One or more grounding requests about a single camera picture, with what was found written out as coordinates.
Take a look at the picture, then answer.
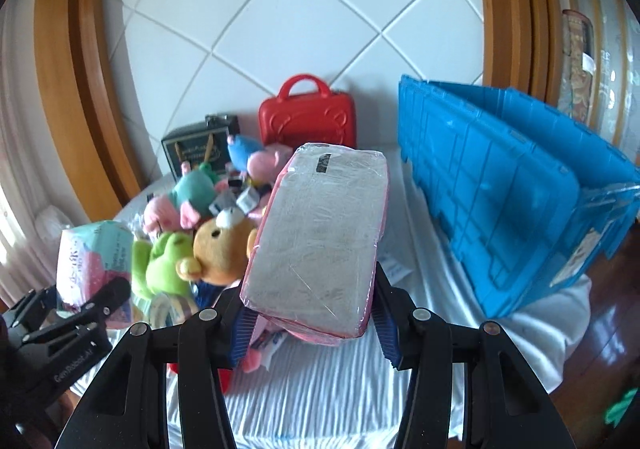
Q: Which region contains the blue plush toy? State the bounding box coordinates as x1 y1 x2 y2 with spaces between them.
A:
227 134 266 176

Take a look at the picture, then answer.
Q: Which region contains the pink pig plush toy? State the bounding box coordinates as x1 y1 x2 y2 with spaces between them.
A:
247 145 293 187

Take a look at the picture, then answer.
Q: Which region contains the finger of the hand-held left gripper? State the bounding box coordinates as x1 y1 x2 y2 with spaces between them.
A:
22 276 132 342
0 289 58 330

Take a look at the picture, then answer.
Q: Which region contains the red small suitcase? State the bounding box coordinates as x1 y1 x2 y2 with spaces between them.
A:
258 74 357 150

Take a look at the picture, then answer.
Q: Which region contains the teal plush toy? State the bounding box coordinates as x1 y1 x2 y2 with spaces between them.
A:
172 164 219 217

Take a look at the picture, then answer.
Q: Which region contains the pink elephant plush toy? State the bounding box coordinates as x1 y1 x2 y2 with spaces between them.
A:
144 196 201 235

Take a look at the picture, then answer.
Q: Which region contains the green cloth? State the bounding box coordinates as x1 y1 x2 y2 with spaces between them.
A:
611 388 640 426

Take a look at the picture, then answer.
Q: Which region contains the small white box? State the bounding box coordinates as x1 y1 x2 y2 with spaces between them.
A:
235 189 261 213

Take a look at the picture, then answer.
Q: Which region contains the pale curtain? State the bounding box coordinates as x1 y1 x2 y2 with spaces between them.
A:
0 4 76 302

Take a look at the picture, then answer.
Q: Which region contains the wooden door frame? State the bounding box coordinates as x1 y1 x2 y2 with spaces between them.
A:
470 0 566 102
34 0 166 210

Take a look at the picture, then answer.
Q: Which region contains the cloth covered desktop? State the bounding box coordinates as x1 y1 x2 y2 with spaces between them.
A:
70 139 593 449

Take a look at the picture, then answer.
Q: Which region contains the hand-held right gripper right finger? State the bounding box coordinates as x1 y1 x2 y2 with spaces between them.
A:
372 261 566 449

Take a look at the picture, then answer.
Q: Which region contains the patterned wrapped mattress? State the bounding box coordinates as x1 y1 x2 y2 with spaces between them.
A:
559 8 601 122

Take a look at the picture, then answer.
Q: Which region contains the pink white snack packet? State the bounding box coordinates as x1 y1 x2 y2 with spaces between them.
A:
244 319 289 373

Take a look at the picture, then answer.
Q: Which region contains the white printed packet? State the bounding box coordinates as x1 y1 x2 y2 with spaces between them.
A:
384 261 414 286

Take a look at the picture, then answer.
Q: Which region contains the pastel printed tissue pack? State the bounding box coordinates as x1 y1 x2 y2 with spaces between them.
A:
56 220 143 330

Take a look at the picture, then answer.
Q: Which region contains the green frog plush toy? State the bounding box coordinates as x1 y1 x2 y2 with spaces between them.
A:
131 231 196 302

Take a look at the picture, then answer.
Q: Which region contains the brown bear plush toy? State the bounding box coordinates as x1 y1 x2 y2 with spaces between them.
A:
180 209 258 286

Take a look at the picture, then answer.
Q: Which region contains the pink tissue pack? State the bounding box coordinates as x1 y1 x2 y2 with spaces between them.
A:
240 143 390 347

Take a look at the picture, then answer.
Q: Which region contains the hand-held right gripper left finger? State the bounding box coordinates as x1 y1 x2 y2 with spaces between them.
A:
75 286 261 449

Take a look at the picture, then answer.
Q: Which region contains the black gift box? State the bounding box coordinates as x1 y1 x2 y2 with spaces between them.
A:
161 114 241 182

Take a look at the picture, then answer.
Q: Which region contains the blue plastic crate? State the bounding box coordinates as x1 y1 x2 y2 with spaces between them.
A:
397 75 640 319

